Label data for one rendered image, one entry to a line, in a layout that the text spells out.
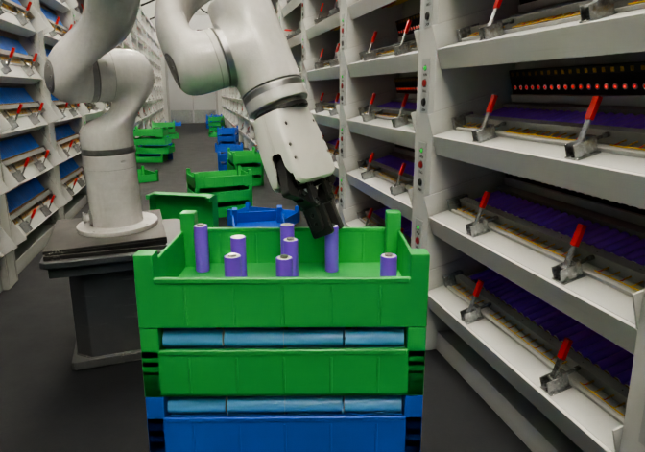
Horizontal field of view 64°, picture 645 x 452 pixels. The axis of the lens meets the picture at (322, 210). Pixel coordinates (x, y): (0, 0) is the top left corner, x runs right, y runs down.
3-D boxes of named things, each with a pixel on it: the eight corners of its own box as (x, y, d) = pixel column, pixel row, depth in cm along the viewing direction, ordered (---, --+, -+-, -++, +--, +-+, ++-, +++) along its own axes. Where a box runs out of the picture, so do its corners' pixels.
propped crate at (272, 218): (293, 269, 189) (295, 251, 184) (238, 273, 184) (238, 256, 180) (280, 220, 213) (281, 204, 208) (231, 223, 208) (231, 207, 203)
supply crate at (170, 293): (137, 328, 53) (131, 255, 51) (186, 264, 73) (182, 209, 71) (427, 327, 53) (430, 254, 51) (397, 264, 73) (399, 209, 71)
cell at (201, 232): (194, 273, 68) (191, 226, 67) (198, 268, 70) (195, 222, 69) (208, 273, 68) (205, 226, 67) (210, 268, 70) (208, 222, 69)
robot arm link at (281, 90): (269, 102, 74) (276, 121, 74) (229, 104, 67) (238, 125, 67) (314, 76, 70) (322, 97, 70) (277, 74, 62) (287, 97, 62)
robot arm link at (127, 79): (75, 152, 124) (59, 49, 118) (149, 144, 135) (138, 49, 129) (90, 157, 115) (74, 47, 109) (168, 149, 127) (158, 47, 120)
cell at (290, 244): (283, 291, 62) (282, 239, 60) (284, 285, 64) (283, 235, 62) (298, 291, 62) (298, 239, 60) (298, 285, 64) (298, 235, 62)
